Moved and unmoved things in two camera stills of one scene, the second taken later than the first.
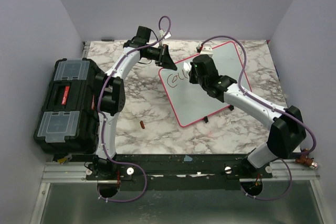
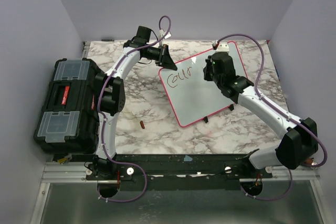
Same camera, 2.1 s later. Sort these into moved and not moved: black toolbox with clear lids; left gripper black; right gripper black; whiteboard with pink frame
Moved: right gripper black
Not moved: left gripper black; whiteboard with pink frame; black toolbox with clear lids
